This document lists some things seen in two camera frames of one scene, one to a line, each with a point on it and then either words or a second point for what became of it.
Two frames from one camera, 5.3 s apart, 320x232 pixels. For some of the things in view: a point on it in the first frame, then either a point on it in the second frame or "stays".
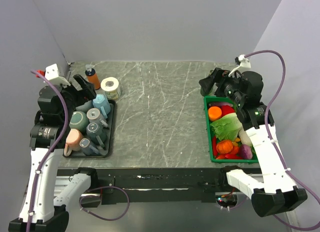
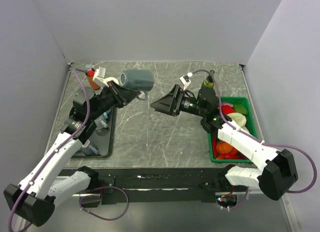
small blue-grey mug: (86, 148) stays
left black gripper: (87, 93) → (123, 96)
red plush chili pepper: (215, 151) stays
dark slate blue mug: (95, 134) → (141, 80)
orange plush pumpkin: (224, 147) stays
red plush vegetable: (226, 109) stays
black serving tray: (108, 144) stays
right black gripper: (207, 83) → (171, 102)
